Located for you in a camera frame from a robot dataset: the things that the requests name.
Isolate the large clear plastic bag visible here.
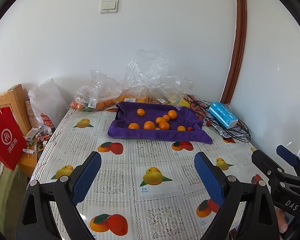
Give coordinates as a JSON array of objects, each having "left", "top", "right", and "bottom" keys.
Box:
[{"left": 121, "top": 49, "right": 194, "bottom": 101}]

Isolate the purple towel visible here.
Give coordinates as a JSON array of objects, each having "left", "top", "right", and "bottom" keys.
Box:
[{"left": 107, "top": 101, "right": 213, "bottom": 145}]

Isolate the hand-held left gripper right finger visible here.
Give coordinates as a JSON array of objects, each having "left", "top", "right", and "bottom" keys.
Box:
[{"left": 194, "top": 152, "right": 276, "bottom": 240}]

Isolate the clutter of small bottles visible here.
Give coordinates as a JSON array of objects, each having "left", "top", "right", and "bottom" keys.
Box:
[{"left": 23, "top": 126, "right": 56, "bottom": 155}]

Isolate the dotted beige paper bag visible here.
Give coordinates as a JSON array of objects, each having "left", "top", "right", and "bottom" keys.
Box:
[{"left": 24, "top": 100, "right": 41, "bottom": 128}]

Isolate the brown wooden door frame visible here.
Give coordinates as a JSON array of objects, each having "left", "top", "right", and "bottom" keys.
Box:
[{"left": 219, "top": 0, "right": 248, "bottom": 104}]

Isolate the wooden chair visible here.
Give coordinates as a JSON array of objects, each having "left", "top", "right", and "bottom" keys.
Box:
[{"left": 0, "top": 83, "right": 32, "bottom": 136}]

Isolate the bag of red tomatoes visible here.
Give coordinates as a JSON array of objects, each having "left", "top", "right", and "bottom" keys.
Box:
[{"left": 187, "top": 94, "right": 208, "bottom": 117}]

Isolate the white plastic bag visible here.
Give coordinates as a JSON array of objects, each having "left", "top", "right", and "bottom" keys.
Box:
[{"left": 28, "top": 78, "right": 69, "bottom": 131}]

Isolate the red paper bag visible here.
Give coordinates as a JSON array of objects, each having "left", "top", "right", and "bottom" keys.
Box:
[{"left": 0, "top": 106, "right": 28, "bottom": 171}]

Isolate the black cable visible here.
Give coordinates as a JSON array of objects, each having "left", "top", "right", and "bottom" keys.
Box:
[{"left": 186, "top": 93, "right": 250, "bottom": 143}]

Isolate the blue tissue box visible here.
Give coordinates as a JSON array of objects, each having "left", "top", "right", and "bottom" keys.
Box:
[{"left": 208, "top": 101, "right": 239, "bottom": 129}]

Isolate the yellow package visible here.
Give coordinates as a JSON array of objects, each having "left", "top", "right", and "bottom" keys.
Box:
[{"left": 173, "top": 96, "right": 190, "bottom": 108}]

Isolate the fruit print tablecloth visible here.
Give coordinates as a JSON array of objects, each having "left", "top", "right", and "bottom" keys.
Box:
[{"left": 27, "top": 106, "right": 273, "bottom": 240}]

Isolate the person's right hand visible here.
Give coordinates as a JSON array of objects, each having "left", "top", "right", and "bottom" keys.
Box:
[{"left": 277, "top": 208, "right": 290, "bottom": 233}]

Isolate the green bedding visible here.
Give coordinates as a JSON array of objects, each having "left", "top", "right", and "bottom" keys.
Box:
[{"left": 0, "top": 166, "right": 31, "bottom": 231}]

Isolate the white light switch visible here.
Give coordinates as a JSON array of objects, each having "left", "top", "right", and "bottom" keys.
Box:
[{"left": 100, "top": 0, "right": 119, "bottom": 14}]

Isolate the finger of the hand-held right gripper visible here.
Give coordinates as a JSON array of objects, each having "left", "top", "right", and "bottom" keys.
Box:
[
  {"left": 276, "top": 145, "right": 300, "bottom": 178},
  {"left": 251, "top": 149, "right": 288, "bottom": 183}
]

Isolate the grey checkered cloth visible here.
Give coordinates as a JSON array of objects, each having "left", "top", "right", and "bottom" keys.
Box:
[{"left": 211, "top": 121, "right": 249, "bottom": 139}]

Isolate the bag of oranges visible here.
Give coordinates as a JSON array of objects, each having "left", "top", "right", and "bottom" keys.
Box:
[{"left": 114, "top": 93, "right": 151, "bottom": 104}]

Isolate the wooden side table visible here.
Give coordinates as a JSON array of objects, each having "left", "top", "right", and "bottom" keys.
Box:
[{"left": 17, "top": 127, "right": 57, "bottom": 178}]

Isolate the clear bag of mandarins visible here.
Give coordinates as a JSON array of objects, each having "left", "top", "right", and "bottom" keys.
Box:
[{"left": 70, "top": 68, "right": 123, "bottom": 112}]

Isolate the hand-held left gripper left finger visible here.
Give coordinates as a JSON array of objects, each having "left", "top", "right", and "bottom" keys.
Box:
[{"left": 16, "top": 151, "right": 102, "bottom": 240}]

